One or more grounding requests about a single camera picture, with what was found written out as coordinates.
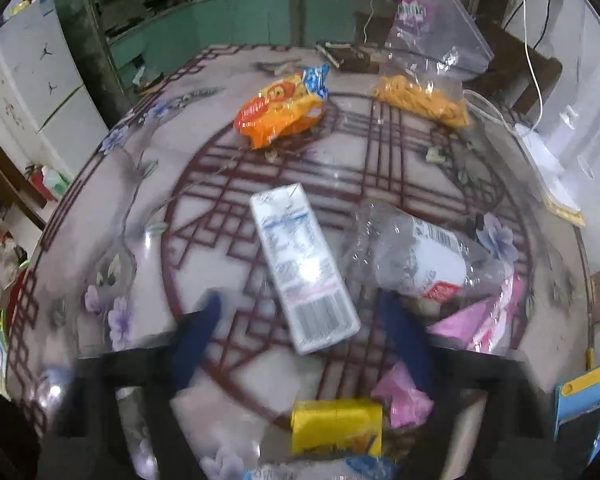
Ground red fire extinguisher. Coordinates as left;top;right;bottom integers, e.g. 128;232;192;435
27;165;56;201

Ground clear plastic bottle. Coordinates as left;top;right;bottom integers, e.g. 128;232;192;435
345;200;511;306

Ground white drink carton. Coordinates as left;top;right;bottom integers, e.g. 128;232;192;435
250;183;361;356

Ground yellow packet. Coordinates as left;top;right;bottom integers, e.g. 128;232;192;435
291;399;383;458

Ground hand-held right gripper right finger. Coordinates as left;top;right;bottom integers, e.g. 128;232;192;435
380;290;566;480

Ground teal kitchen cabinets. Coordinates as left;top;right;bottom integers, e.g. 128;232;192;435
105;0;301;73

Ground small pink wrapper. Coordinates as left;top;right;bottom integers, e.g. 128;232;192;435
372;360;433;428

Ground orange snack packet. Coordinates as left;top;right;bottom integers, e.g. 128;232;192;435
235;65;331;148

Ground green plastic bottle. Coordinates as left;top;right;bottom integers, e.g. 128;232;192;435
45;167;71;196

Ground large pink wrapper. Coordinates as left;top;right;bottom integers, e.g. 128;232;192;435
430;275;528;356

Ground white refrigerator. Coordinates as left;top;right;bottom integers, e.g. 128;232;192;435
0;0;108;181

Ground blue yellow board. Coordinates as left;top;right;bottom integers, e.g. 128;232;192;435
555;355;600;461

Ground thin white hanging cable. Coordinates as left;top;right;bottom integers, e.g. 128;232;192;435
362;0;376;43

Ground plain wooden chair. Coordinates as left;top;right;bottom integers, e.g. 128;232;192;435
470;20;563;111

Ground clear bag of yellow snacks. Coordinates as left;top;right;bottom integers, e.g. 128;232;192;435
372;0;496;128

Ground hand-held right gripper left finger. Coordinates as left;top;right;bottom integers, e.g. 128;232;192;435
40;290;223;480

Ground white power cable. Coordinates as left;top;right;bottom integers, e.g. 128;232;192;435
462;0;546;133

